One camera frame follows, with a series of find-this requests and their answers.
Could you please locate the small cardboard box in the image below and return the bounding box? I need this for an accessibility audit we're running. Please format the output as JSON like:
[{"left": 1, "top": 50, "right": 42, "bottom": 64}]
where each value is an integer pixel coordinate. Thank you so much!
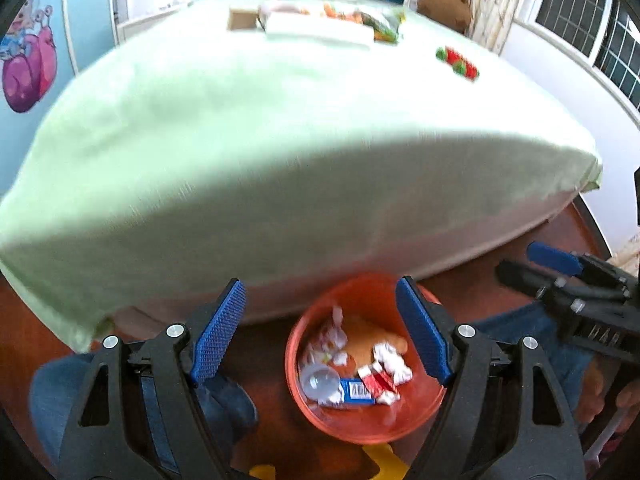
[{"left": 227, "top": 9, "right": 262, "bottom": 32}]

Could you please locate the green snack wrapper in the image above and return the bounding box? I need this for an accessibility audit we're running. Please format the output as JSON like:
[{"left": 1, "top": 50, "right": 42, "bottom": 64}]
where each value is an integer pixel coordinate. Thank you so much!
[{"left": 360, "top": 10, "right": 406, "bottom": 44}]

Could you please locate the orange trash bin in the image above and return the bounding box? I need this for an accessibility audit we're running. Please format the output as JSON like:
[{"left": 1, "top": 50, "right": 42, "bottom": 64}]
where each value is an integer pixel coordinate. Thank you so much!
[{"left": 284, "top": 273, "right": 445, "bottom": 445}]

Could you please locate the brown plush toy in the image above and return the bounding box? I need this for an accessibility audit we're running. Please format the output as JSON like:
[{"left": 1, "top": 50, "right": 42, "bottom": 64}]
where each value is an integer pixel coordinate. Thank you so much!
[{"left": 416, "top": 0, "right": 472, "bottom": 34}]

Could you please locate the red green candy wrapper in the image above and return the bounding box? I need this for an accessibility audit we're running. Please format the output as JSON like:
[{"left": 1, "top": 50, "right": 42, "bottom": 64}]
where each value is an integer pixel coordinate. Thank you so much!
[{"left": 436, "top": 47, "right": 480, "bottom": 81}]

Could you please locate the blue snack box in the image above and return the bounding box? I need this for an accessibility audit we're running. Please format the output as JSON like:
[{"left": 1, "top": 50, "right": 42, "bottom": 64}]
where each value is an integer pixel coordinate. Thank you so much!
[{"left": 340, "top": 378, "right": 376, "bottom": 406}]

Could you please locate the orange snack bag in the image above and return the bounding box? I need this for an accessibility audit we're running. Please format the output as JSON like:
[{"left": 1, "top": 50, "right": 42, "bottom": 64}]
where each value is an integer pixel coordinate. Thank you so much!
[{"left": 336, "top": 314, "right": 408, "bottom": 377}]

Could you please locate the window with bars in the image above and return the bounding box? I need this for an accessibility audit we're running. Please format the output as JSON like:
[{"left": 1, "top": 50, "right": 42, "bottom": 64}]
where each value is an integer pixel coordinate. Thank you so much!
[{"left": 515, "top": 0, "right": 639, "bottom": 120}]

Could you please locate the white tissue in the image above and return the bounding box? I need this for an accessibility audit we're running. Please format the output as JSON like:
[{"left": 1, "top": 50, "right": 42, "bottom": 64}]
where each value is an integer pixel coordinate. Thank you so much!
[{"left": 373, "top": 342, "right": 413, "bottom": 386}]

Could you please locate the blue cartoon wardrobe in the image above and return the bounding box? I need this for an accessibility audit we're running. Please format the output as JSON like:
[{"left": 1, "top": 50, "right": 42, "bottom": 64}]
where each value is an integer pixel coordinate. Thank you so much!
[{"left": 1, "top": 0, "right": 116, "bottom": 193}]

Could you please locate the yellow slipper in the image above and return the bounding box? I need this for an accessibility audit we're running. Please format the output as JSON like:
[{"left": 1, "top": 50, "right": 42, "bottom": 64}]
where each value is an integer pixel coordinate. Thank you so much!
[{"left": 250, "top": 443, "right": 409, "bottom": 480}]

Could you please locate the red white wrapper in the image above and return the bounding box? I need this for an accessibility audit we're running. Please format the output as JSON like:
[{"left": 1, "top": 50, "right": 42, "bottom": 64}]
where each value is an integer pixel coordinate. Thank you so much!
[{"left": 357, "top": 362, "right": 400, "bottom": 405}]

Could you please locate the orange peel wrapper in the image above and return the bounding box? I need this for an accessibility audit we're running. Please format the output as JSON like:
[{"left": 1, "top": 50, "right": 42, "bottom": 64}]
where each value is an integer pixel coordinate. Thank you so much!
[{"left": 323, "top": 4, "right": 363, "bottom": 25}]

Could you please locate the person blue jeans leg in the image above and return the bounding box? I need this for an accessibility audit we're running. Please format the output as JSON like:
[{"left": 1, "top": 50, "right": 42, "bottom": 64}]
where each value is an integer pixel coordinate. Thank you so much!
[{"left": 28, "top": 353, "right": 258, "bottom": 471}]

